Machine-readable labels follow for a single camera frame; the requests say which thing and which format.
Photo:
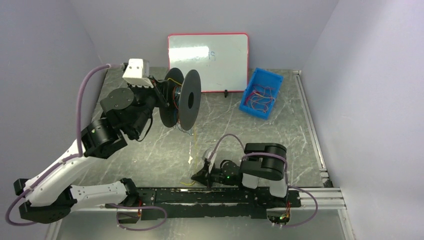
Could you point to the blue plastic bin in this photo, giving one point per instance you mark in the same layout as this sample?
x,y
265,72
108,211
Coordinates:
x,y
261,93

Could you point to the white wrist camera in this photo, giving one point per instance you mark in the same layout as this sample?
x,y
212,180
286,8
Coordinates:
x,y
209,156
137,73

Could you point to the red framed whiteboard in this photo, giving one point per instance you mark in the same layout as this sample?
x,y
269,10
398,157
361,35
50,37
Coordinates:
x,y
221,59

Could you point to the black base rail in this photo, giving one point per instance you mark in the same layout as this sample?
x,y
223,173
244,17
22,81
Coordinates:
x,y
212,202

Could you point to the black perforated cable spool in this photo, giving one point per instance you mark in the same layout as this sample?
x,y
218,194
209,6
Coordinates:
x,y
183,95

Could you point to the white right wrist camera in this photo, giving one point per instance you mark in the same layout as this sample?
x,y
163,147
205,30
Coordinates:
x,y
209,156

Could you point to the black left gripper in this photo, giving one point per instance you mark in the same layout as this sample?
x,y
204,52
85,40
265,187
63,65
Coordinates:
x,y
159,93

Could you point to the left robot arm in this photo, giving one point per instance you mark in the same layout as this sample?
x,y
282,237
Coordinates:
x,y
51,195

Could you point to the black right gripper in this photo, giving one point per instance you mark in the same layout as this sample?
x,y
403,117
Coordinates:
x,y
210,176

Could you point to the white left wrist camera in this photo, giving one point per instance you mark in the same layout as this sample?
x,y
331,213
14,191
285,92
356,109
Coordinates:
x,y
137,73

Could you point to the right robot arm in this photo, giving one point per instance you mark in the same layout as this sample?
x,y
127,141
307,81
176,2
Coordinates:
x,y
260,161

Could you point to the aluminium frame rail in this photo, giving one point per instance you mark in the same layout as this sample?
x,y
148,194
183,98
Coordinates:
x,y
328,196

